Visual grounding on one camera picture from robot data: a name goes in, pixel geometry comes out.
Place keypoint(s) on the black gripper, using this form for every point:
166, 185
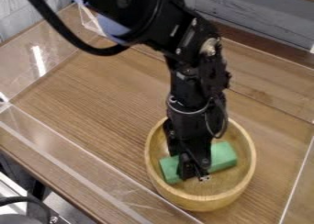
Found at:
190, 129

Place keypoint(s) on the green rectangular block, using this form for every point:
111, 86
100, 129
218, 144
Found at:
223, 159

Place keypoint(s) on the brown wooden bowl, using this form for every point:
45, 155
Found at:
226, 185

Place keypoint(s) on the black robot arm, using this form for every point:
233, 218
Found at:
171, 28

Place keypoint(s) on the clear acrylic tray wall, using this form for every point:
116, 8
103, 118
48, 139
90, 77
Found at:
82, 145

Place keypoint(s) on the clear acrylic corner bracket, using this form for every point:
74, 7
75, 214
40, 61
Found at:
90, 20

